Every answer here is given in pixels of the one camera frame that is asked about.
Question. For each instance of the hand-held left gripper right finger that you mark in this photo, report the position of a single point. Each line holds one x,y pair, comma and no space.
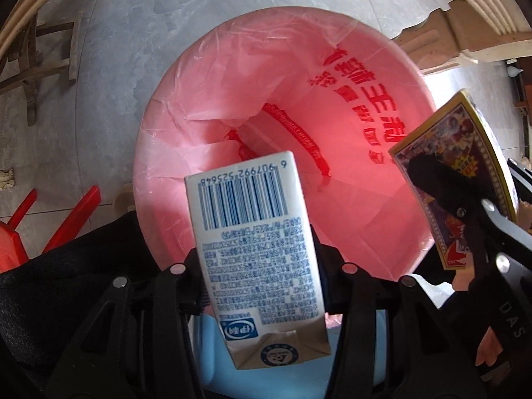
332,282

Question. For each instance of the person's right hand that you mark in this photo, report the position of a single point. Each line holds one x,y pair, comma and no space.
488,351

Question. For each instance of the wooden chair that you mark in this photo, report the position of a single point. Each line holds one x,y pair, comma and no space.
29,75

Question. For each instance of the dark wooden furniture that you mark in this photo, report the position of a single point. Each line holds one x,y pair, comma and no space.
524,91

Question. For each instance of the colourful yellow-edged card packet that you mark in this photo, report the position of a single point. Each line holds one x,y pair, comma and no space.
453,141

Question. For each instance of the small white object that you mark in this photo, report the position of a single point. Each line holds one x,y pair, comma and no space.
513,69

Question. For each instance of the white milk carton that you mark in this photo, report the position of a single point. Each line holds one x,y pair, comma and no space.
249,237

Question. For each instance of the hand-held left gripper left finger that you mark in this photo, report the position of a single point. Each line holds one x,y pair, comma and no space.
189,282

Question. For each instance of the pink lined waste bin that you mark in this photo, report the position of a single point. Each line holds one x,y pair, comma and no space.
353,133

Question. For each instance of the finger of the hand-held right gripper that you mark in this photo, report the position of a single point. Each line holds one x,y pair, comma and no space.
523,183
444,187

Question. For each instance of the red plastic stool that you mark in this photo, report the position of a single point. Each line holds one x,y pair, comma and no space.
79,212

